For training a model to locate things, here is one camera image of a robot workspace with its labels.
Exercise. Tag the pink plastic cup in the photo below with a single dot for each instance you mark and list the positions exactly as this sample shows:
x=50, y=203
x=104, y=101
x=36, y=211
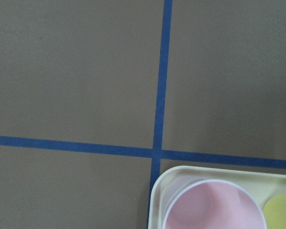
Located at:
x=199, y=203

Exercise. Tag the yellow plastic cup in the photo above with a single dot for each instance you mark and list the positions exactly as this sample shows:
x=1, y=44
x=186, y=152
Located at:
x=274, y=212

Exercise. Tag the cream plastic tray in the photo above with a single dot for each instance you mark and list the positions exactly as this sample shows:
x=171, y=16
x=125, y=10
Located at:
x=262, y=186

